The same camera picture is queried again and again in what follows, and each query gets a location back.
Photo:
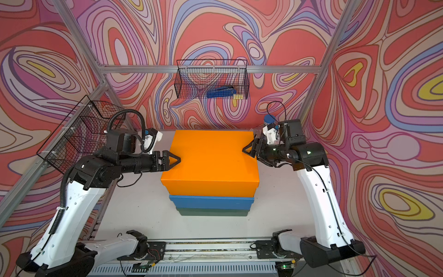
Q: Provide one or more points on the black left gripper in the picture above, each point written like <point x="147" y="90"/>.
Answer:
<point x="165" y="165"/>

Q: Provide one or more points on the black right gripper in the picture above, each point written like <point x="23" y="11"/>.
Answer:
<point x="255" y="144"/>

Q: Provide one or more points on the orange shoebox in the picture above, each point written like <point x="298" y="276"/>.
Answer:
<point x="212" y="164"/>

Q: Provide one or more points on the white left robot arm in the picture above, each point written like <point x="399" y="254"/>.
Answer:
<point x="59" y="254"/>

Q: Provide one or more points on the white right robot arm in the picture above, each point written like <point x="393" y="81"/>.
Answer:
<point x="332" y="240"/>

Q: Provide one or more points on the clear jar blue lid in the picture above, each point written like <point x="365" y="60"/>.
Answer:
<point x="269" y="119"/>

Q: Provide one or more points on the yellow block in basket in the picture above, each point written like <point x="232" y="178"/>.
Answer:
<point x="237" y="97"/>

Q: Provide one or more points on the blue tool in basket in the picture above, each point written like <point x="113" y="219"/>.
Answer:
<point x="221" y="92"/>

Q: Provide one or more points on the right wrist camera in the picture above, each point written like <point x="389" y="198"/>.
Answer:
<point x="285" y="132"/>

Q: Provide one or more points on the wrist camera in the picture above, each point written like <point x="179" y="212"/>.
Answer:
<point x="124" y="141"/>
<point x="285" y="132"/>

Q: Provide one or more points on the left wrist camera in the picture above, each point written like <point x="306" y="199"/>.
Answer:
<point x="124" y="141"/>

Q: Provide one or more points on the black wire basket back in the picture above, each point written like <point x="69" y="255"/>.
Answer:
<point x="194" y="83"/>

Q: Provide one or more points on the black wire basket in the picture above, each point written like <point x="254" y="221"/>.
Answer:
<point x="194" y="83"/>
<point x="82" y="132"/>

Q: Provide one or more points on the black wire basket left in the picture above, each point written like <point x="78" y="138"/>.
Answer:
<point x="82" y="132"/>

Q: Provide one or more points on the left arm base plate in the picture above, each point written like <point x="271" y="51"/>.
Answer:
<point x="155" y="252"/>

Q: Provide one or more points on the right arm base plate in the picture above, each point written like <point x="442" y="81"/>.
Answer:
<point x="267" y="249"/>

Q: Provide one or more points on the aluminium front rail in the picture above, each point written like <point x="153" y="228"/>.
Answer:
<point x="219" y="256"/>

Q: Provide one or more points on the aluminium frame horizontal bar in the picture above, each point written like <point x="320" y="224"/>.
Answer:
<point x="172" y="69"/>

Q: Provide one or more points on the aluminium frame left diagonal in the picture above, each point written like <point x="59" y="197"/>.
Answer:
<point x="22" y="187"/>

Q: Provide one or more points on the aluminium frame right post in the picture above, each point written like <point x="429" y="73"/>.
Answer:
<point x="343" y="23"/>

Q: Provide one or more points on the aluminium frame post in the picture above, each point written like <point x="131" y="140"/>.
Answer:
<point x="343" y="23"/>
<point x="81" y="43"/>

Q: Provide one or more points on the aluminium frame left post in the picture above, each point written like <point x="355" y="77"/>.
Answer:
<point x="81" y="43"/>

